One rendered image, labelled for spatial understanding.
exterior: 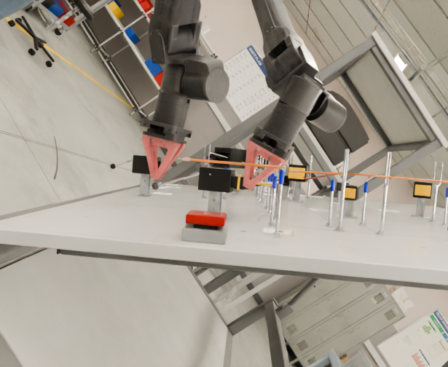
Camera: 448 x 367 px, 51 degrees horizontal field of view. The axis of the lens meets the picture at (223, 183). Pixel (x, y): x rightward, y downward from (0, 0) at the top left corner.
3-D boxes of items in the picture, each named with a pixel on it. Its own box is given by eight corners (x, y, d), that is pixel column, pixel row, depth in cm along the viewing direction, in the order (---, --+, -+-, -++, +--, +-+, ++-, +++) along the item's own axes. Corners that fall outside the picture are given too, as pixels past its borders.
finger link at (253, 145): (266, 196, 84) (293, 151, 83) (261, 198, 77) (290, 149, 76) (234, 177, 85) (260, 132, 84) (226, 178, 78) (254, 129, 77)
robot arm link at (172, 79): (183, 65, 87) (160, 56, 83) (209, 68, 82) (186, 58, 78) (175, 102, 87) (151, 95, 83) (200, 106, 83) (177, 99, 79)
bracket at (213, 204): (210, 216, 85) (212, 189, 85) (223, 218, 85) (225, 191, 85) (204, 219, 81) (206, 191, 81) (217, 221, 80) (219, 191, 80)
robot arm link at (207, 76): (186, 23, 84) (148, 29, 78) (233, 23, 76) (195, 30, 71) (192, 89, 88) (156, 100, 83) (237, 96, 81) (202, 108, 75)
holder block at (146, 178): (111, 191, 119) (114, 153, 119) (158, 196, 119) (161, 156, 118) (105, 193, 115) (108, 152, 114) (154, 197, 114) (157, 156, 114)
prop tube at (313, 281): (280, 310, 157) (344, 244, 155) (280, 307, 160) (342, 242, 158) (288, 317, 157) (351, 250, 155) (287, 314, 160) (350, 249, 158)
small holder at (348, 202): (360, 215, 110) (363, 185, 109) (357, 219, 101) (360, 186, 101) (341, 213, 112) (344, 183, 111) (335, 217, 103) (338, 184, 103)
